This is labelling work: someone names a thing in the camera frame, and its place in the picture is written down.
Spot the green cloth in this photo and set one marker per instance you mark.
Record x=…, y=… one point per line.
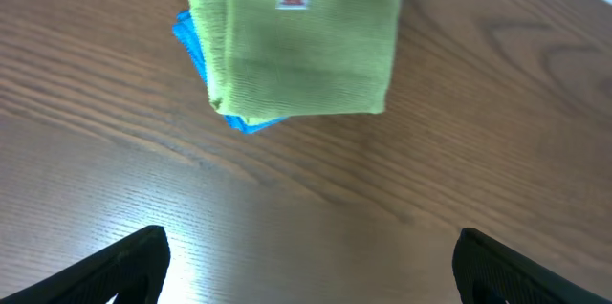
x=210, y=21
x=336, y=57

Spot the folded green cloth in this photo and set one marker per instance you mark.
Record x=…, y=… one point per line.
x=210, y=21

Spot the folded blue cloth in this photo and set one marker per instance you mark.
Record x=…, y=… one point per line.
x=185, y=32

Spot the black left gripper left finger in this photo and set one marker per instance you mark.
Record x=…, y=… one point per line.
x=130, y=271

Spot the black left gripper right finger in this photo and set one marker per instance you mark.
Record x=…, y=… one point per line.
x=488, y=272

